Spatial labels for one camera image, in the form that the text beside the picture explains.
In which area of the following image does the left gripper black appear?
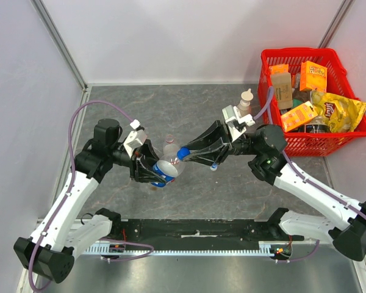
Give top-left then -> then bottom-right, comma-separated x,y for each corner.
109,138 -> 170,183

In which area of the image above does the blue white Pocari cap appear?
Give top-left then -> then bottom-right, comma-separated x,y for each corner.
210,163 -> 218,171

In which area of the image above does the Pepsi bottle blue label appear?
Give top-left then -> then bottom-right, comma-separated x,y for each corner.
152,154 -> 185,187

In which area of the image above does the red label water bottle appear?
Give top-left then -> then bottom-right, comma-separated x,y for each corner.
163,134 -> 180,157

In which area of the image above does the blue Pepsi bottle cap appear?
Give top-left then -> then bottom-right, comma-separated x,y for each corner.
177,147 -> 190,161

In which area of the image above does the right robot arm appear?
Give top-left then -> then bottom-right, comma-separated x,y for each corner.
178,120 -> 366,261

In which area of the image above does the beige nozzle bottle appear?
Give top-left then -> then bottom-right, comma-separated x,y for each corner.
237,89 -> 254,117

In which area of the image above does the brown cardboard box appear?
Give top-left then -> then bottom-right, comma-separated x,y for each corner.
270,72 -> 293,110

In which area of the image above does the orange snack box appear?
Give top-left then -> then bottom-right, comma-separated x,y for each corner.
281,101 -> 318,132

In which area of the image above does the small orange box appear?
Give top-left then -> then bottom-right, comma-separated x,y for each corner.
269,63 -> 289,75

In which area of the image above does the red plastic basket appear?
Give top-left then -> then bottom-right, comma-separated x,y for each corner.
258,48 -> 366,156

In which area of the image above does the dark jar in basket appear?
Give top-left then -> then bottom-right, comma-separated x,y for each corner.
298,116 -> 329,134

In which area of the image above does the orange Sugar Daddy box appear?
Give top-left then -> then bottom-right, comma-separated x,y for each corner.
300,60 -> 328,92

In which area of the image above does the yellow Lays chip bag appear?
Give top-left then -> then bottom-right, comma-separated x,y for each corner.
310,90 -> 366,133

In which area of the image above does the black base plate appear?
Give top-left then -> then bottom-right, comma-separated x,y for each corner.
107,219 -> 304,249

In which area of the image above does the slotted cable duct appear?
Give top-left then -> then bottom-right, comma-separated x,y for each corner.
82,241 -> 286,257

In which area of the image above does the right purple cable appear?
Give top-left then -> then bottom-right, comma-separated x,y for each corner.
253,85 -> 366,262

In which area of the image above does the aluminium frame rail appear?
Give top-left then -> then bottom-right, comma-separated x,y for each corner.
31,0 -> 88,91

